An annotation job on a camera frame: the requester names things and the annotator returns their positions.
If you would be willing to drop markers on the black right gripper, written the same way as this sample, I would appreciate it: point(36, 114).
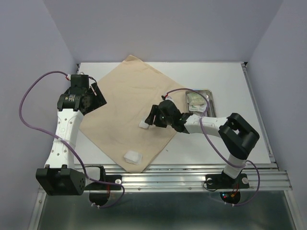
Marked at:
point(155, 110)

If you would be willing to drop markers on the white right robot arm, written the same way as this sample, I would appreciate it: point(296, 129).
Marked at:
point(236, 133)

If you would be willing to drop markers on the stainless steel tray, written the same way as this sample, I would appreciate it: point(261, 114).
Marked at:
point(208, 96)

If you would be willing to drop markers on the green suture packet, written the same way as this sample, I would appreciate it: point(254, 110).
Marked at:
point(197, 108)

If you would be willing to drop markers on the aluminium mounting rail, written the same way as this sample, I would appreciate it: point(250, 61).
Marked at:
point(190, 177)

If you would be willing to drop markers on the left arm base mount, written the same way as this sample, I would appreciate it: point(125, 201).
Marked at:
point(105, 190)

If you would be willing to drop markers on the white gauze pad stack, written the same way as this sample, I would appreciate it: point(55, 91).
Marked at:
point(133, 157)

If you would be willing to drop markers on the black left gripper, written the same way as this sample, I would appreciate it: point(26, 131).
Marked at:
point(100, 97)

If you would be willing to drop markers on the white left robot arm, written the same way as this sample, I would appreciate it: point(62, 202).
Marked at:
point(59, 177)

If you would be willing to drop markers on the beige cloth drape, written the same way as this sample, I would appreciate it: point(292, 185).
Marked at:
point(130, 89)

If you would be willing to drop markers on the green printed gauze bag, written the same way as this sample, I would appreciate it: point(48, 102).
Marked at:
point(195, 99)

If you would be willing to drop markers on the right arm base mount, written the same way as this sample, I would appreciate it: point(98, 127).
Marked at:
point(229, 188)

